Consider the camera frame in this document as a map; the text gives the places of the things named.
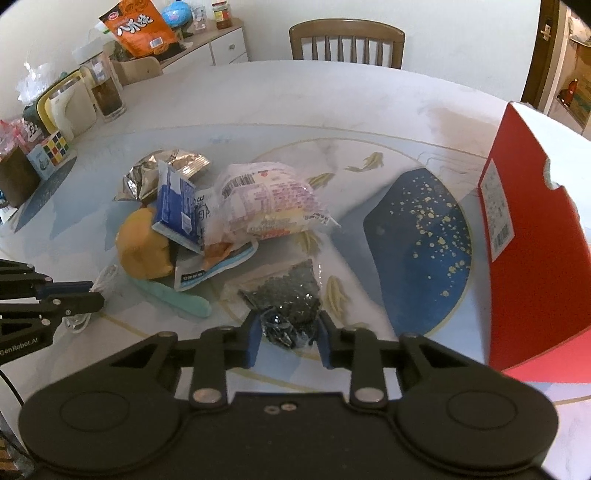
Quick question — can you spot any wall cabinet shelving unit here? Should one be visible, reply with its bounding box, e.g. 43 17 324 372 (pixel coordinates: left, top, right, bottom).
540 1 590 139

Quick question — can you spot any white side cabinet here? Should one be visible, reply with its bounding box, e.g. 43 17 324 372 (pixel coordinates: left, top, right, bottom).
110 18 250 86

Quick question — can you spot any silver foil bag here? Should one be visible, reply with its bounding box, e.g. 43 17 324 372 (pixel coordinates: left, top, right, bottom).
113 149 211 205

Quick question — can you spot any glass bottle with dark liquid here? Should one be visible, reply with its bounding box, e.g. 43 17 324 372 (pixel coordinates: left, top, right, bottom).
81 53 125 122

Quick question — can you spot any white sausage snack pouch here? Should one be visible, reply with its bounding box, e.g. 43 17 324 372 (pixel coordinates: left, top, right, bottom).
174 188 259 292

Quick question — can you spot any pink white snack packet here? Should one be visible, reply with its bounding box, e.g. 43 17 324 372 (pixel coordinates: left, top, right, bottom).
202 162 335 246

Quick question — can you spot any red lidded sauce jar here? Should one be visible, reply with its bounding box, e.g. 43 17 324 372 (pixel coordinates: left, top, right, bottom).
211 0 232 30

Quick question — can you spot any teal stick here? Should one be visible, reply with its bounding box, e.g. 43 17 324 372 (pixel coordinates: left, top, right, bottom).
129 277 212 318

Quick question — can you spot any blue globe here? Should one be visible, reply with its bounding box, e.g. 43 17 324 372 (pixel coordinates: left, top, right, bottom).
161 1 193 35

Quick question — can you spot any red cardboard box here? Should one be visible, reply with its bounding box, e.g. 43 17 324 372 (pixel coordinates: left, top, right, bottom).
478 102 590 384

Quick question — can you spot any rubiks cube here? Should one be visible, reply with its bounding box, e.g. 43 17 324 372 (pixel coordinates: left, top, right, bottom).
27 130 69 181

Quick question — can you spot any wooden chair at far side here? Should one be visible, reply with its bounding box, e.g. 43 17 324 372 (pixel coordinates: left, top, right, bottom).
288 18 406 69

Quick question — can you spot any orange snack bag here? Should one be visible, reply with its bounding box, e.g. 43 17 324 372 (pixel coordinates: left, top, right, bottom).
99 0 181 60

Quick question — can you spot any blue white carton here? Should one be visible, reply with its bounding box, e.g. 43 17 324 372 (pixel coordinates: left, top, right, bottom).
151 161 201 253

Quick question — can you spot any brown door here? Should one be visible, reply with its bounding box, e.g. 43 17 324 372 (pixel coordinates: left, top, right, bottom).
521 0 560 108

